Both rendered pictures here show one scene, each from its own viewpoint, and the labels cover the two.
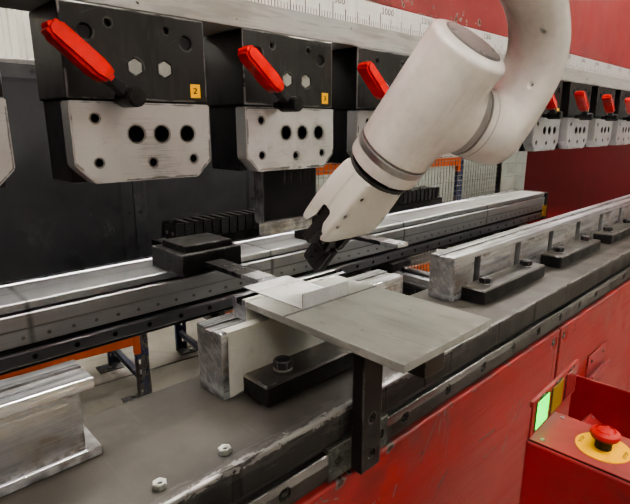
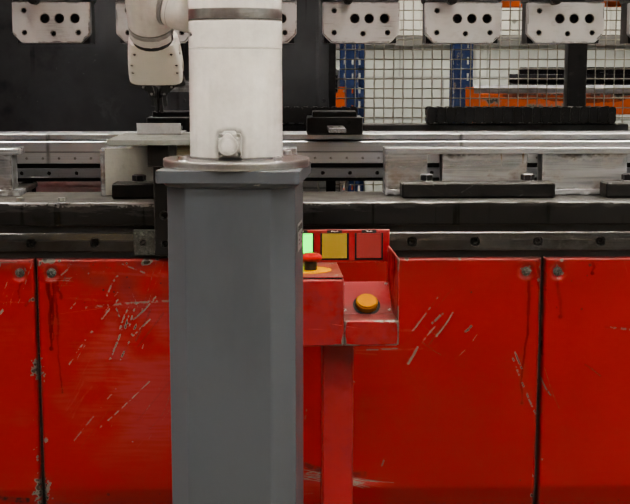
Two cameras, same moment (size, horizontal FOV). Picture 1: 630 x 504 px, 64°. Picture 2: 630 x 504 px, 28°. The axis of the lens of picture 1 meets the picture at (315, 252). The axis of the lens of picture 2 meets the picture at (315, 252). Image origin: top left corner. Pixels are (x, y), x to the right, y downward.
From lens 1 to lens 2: 2.10 m
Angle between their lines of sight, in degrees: 42
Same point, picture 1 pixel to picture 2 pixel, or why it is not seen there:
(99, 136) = (25, 19)
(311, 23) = not seen: outside the picture
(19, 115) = (105, 15)
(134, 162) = (42, 33)
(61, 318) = (67, 150)
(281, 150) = not seen: hidden behind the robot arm
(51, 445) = not seen: outside the picture
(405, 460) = not seen: hidden behind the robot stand
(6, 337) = (33, 155)
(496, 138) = (168, 15)
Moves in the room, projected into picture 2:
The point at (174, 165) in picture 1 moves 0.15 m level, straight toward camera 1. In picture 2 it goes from (65, 35) to (13, 33)
